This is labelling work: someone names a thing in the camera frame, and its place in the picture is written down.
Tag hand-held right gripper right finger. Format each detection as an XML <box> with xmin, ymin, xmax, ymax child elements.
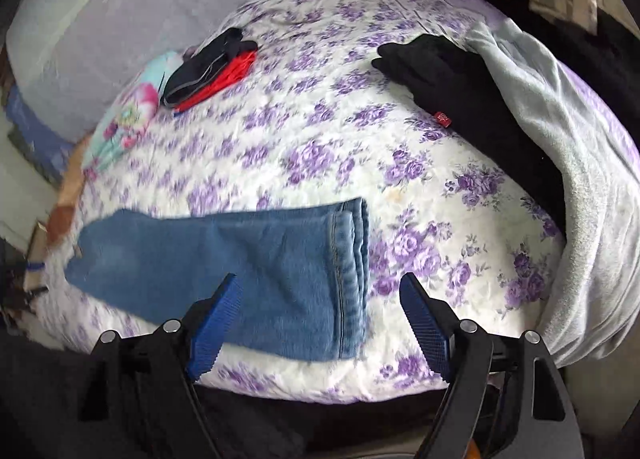
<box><xmin>399</xmin><ymin>273</ymin><xmax>586</xmax><ymax>459</ymax></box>

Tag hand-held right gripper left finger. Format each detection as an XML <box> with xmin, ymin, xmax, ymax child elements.
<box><xmin>77</xmin><ymin>273</ymin><xmax>246</xmax><ymax>459</ymax></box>

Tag blue denim pants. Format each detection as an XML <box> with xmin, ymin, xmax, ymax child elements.
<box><xmin>65</xmin><ymin>196</ymin><xmax>372</xmax><ymax>362</ymax></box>

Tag purple floral bedspread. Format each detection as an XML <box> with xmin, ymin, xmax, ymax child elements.
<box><xmin>40</xmin><ymin>0</ymin><xmax>640</xmax><ymax>405</ymax></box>

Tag colourful floral pillow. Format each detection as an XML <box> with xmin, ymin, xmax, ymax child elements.
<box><xmin>82</xmin><ymin>51</ymin><xmax>183</xmax><ymax>172</ymax></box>

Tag light grey blanket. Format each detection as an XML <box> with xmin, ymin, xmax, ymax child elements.
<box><xmin>462</xmin><ymin>19</ymin><xmax>640</xmax><ymax>367</ymax></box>

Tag black garment with red tag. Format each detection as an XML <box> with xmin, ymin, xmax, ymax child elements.
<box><xmin>372</xmin><ymin>34</ymin><xmax>568</xmax><ymax>240</ymax></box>

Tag folded red garment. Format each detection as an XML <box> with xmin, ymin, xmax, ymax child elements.
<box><xmin>174</xmin><ymin>50</ymin><xmax>259</xmax><ymax>114</ymax></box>

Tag folded black garment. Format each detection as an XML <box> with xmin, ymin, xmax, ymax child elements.
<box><xmin>161</xmin><ymin>28</ymin><xmax>259</xmax><ymax>108</ymax></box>

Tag white pillow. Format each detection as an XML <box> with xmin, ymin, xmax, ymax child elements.
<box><xmin>5</xmin><ymin>0</ymin><xmax>321</xmax><ymax>144</ymax></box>

